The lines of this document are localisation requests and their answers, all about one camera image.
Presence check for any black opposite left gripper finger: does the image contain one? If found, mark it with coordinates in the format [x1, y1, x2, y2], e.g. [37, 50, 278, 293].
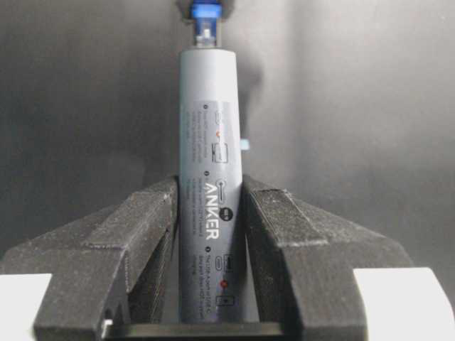
[220, 0, 235, 17]
[176, 0, 193, 18]

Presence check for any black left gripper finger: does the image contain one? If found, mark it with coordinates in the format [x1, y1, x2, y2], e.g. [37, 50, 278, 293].
[1, 177, 178, 340]
[242, 176, 413, 340]

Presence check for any blue LAN cable plug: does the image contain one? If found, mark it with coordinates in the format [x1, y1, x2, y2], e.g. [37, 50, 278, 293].
[190, 0, 223, 48]

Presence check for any grey Anker USB hub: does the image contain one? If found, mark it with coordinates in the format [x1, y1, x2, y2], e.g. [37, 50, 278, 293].
[178, 48, 246, 323]

